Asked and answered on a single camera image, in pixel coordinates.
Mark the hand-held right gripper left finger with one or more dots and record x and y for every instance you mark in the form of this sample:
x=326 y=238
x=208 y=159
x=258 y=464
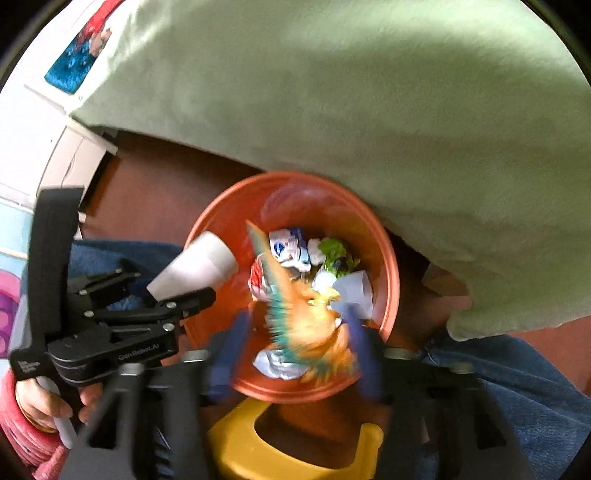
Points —
x=231 y=355

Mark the white crumpled tissue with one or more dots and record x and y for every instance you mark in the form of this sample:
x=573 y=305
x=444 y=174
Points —
x=316 y=251

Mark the light green bed blanket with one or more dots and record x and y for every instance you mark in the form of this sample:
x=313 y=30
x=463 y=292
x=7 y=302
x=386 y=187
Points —
x=346 y=92

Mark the orange snack packet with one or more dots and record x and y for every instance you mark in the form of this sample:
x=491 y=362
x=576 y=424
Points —
x=304 y=318

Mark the white bed headboard teal panel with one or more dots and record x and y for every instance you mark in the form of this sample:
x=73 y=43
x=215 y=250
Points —
x=69 y=74

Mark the clear plastic cup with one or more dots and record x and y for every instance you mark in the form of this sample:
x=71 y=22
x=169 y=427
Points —
x=355 y=288

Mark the white paper cup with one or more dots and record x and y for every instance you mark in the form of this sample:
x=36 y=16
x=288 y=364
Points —
x=198 y=263

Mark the yellow plastic stool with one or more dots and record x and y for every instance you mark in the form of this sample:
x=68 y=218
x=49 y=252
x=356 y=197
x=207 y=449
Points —
x=240 y=443

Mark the orange plastic bin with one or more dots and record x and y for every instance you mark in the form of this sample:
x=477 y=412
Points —
x=286 y=194

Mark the white crumpled wrapper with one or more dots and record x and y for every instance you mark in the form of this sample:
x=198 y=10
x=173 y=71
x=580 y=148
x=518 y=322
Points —
x=272 y=364

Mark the red pillow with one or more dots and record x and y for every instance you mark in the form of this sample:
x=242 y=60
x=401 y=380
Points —
x=99 y=14

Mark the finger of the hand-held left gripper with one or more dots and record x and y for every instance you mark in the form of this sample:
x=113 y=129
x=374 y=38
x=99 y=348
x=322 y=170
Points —
x=106 y=281
x=184 y=304

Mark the person's left hand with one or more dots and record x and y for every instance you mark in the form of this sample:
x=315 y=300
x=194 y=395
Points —
x=37 y=401

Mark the person's left forearm red sleeve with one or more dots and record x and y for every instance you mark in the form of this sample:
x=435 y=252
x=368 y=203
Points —
x=23 y=445

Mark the red white wrapper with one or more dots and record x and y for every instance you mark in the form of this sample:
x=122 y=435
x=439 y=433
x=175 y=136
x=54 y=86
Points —
x=258 y=281

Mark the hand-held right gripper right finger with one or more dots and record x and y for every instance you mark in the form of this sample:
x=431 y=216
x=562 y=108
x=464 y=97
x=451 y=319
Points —
x=364 y=360

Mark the green crumpled wrapper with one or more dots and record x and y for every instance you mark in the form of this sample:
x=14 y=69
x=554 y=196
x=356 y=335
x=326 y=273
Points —
x=334 y=251

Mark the pink patterned mat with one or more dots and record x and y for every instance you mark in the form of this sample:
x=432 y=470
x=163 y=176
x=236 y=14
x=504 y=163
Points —
x=11 y=300

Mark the white nightstand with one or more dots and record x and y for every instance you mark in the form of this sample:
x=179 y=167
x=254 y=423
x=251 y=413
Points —
x=64 y=157

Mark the blue white wrapper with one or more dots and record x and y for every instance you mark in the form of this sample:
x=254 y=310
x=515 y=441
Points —
x=286 y=247

